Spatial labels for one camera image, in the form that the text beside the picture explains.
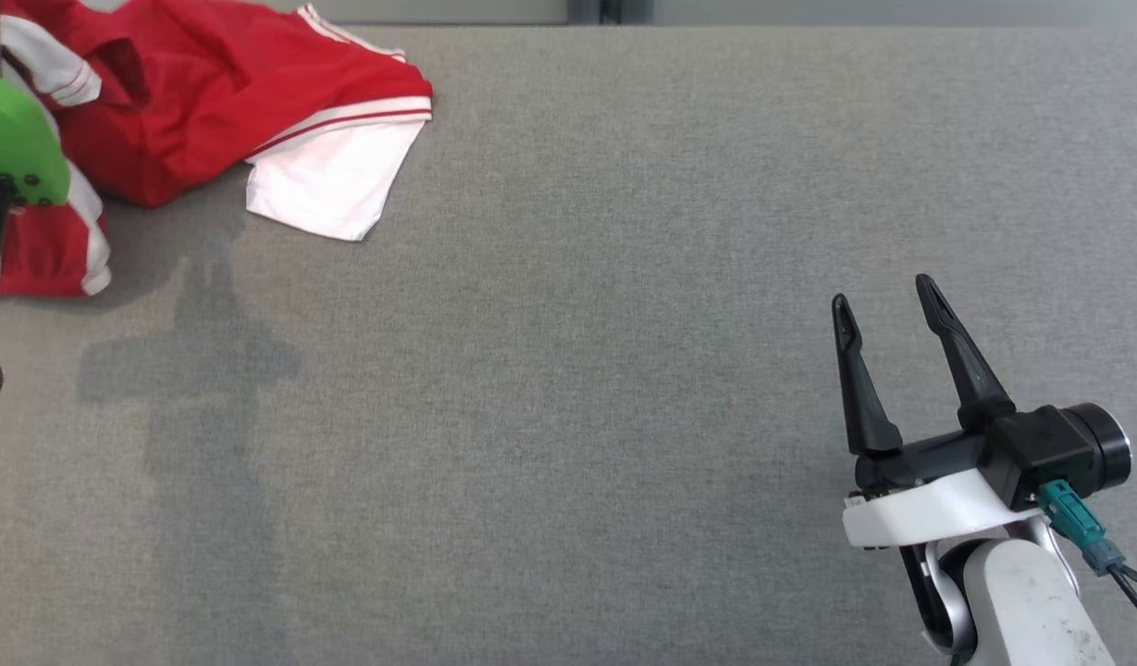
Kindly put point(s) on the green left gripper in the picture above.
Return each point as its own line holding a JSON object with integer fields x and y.
{"x": 13, "y": 139}

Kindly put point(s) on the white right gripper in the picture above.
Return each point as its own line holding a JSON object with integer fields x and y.
{"x": 929, "y": 504}

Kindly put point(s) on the red white basketball shorts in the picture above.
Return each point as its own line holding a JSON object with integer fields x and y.
{"x": 41, "y": 250}

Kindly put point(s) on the red white jersey shirt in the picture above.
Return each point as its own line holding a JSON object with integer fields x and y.
{"x": 207, "y": 102}

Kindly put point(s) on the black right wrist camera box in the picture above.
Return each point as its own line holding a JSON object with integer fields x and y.
{"x": 1031, "y": 453}

